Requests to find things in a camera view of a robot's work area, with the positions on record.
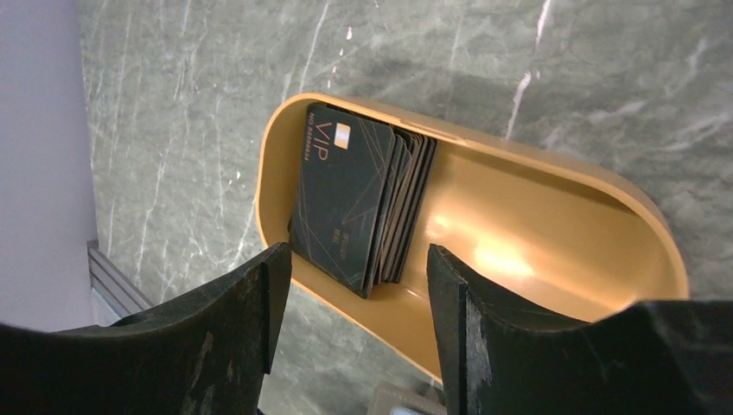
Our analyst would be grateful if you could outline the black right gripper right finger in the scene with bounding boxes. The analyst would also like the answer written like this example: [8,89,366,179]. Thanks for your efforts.
[427,245,732,414]

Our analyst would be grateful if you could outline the aluminium frame rail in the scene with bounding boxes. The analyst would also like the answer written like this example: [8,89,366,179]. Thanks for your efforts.
[87,239,154,324]

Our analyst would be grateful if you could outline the stack of black cards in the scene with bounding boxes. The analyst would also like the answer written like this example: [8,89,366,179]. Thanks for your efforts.
[289,103,437,298]

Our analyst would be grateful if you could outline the orange oval plastic tray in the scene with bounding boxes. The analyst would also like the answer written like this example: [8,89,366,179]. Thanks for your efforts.
[255,93,690,378]

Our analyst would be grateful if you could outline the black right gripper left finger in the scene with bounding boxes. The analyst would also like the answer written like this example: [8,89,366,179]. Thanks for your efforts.
[1,243,292,414]

